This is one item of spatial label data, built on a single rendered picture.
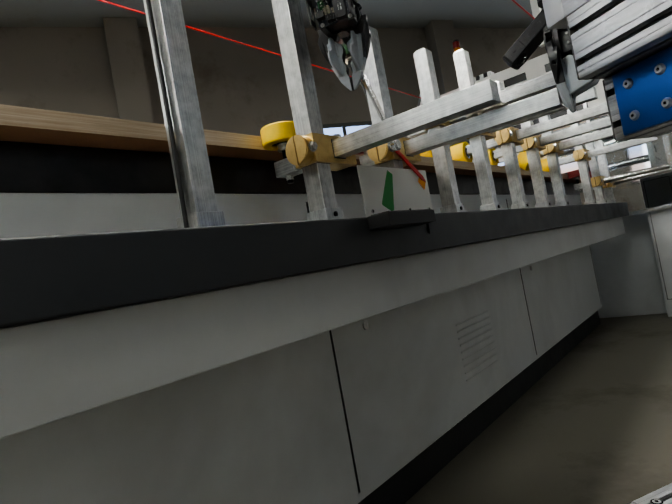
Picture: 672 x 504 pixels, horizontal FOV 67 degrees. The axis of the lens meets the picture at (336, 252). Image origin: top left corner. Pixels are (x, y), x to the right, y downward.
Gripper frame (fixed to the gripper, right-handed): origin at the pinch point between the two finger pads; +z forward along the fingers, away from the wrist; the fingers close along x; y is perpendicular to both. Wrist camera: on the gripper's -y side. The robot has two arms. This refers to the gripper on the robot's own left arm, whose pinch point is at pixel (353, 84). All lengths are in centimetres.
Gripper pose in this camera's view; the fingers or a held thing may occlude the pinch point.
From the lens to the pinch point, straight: 91.8
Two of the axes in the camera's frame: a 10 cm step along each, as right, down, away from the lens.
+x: 9.3, -1.8, -3.2
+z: 1.8, 9.8, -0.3
